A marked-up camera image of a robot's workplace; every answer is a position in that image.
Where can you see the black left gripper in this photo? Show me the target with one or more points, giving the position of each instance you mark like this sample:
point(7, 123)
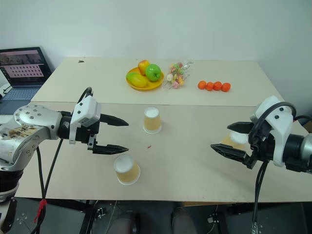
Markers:
point(85, 134)

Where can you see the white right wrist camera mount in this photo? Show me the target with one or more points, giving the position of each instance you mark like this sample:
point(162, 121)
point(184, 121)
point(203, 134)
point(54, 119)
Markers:
point(280, 131)

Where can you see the small orange fruit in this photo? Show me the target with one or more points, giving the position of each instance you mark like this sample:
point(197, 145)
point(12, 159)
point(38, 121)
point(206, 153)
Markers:
point(217, 86)
point(209, 86)
point(226, 87)
point(202, 85)

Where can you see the yellow green mango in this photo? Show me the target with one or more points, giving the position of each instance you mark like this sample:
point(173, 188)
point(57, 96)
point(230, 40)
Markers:
point(137, 80)

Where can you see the green apple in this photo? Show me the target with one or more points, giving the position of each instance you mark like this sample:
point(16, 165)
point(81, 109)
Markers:
point(153, 72)

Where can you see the clear bag of candies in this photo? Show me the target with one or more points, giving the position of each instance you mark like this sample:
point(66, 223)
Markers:
point(176, 75)

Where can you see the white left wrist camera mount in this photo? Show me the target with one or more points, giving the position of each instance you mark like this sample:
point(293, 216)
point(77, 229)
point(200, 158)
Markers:
point(85, 109)

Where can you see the dark blue laptop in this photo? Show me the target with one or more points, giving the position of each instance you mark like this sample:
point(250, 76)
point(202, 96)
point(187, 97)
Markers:
point(22, 70)

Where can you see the tan paper cup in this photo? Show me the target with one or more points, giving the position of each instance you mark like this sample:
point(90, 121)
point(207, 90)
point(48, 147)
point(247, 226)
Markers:
point(128, 171)
point(152, 123)
point(235, 141)

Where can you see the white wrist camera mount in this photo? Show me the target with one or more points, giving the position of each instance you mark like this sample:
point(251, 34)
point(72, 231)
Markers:
point(280, 131)
point(85, 109)

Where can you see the yellow plate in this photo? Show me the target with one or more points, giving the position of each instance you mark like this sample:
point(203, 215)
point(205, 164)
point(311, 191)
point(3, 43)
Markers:
point(153, 85)

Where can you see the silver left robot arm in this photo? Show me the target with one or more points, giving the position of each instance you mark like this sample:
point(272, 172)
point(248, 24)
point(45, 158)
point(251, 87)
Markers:
point(29, 126)

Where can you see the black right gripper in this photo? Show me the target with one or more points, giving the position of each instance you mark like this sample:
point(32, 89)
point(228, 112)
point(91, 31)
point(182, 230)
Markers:
point(264, 148)

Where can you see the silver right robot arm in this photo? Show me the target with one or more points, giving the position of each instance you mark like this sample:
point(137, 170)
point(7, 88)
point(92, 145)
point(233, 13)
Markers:
point(301, 148)

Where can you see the black table leg frame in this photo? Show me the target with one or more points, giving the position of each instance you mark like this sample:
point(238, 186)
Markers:
point(87, 217)

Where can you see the orange yellow apple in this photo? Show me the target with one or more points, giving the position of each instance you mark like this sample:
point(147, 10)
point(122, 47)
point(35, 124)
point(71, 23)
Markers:
point(143, 67)

